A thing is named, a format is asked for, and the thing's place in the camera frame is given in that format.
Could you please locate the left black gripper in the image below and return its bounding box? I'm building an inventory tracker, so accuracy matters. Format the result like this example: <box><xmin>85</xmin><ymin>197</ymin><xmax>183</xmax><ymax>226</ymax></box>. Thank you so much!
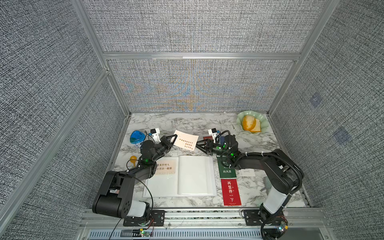
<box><xmin>150</xmin><ymin>134</ymin><xmax>177</xmax><ymax>164</ymax></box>

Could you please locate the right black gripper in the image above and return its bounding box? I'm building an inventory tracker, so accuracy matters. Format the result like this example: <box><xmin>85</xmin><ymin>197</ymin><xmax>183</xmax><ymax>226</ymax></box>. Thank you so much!
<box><xmin>195</xmin><ymin>140</ymin><xmax>232</xmax><ymax>160</ymax></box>

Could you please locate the white photo album book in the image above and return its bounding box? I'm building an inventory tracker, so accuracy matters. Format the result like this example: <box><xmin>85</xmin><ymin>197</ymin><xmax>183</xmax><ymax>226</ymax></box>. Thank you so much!
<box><xmin>143</xmin><ymin>156</ymin><xmax>217</xmax><ymax>198</ymax></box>

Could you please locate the large red card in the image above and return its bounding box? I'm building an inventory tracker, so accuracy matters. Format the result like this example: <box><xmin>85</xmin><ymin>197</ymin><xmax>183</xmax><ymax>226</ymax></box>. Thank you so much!
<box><xmin>221</xmin><ymin>179</ymin><xmax>242</xmax><ymax>206</ymax></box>

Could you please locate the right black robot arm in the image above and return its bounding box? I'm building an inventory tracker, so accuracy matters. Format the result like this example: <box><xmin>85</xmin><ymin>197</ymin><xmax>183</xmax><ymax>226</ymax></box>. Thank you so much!
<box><xmin>196</xmin><ymin>135</ymin><xmax>304</xmax><ymax>219</ymax></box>

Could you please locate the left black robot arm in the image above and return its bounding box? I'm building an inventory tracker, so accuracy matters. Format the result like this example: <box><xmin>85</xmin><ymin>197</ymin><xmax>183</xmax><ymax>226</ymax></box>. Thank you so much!
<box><xmin>92</xmin><ymin>135</ymin><xmax>178</xmax><ymax>220</ymax></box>

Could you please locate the green card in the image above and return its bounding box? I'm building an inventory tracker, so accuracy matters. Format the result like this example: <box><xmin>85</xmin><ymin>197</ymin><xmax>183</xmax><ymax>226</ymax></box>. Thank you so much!
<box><xmin>217</xmin><ymin>155</ymin><xmax>237</xmax><ymax>179</ymax></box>

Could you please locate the blue lidded cup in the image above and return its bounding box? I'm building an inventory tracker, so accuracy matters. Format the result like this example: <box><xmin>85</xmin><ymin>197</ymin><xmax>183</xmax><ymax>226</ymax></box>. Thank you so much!
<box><xmin>130</xmin><ymin>130</ymin><xmax>146</xmax><ymax>148</ymax></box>

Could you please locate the yellow spoon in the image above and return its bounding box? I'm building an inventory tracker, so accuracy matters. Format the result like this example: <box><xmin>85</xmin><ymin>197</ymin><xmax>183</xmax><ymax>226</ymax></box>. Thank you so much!
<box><xmin>129</xmin><ymin>156</ymin><xmax>138</xmax><ymax>167</ymax></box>

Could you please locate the white card grey print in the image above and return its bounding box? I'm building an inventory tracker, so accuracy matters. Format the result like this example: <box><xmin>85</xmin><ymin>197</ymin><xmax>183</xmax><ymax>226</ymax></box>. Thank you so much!
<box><xmin>239</xmin><ymin>169</ymin><xmax>256</xmax><ymax>178</ymax></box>

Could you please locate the bread piece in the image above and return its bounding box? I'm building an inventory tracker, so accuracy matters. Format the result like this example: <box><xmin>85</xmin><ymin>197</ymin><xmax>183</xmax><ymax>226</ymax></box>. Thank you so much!
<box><xmin>242</xmin><ymin>115</ymin><xmax>261</xmax><ymax>133</ymax></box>

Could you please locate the green glass plate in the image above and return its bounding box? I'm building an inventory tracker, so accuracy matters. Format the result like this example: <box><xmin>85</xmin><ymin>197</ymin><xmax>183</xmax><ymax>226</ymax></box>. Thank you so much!
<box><xmin>237</xmin><ymin>111</ymin><xmax>269</xmax><ymax>134</ymax></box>

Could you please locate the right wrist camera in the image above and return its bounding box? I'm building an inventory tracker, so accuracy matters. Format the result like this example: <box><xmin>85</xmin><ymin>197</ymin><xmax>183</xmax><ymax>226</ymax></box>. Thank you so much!
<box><xmin>208</xmin><ymin>128</ymin><xmax>220</xmax><ymax>144</ymax></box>

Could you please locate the aluminium front rail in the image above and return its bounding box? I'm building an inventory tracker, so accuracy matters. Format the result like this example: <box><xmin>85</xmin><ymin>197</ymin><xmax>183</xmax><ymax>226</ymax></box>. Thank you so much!
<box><xmin>75</xmin><ymin>208</ymin><xmax>337</xmax><ymax>240</ymax></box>

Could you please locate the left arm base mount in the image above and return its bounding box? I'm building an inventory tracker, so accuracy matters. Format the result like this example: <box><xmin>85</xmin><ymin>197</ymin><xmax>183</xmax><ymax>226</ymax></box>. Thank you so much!
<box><xmin>123</xmin><ymin>210</ymin><xmax>166</xmax><ymax>228</ymax></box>

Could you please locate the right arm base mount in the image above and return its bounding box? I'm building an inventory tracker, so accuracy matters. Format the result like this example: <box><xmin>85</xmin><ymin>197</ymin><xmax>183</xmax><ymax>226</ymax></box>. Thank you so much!
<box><xmin>241</xmin><ymin>207</ymin><xmax>288</xmax><ymax>240</ymax></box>

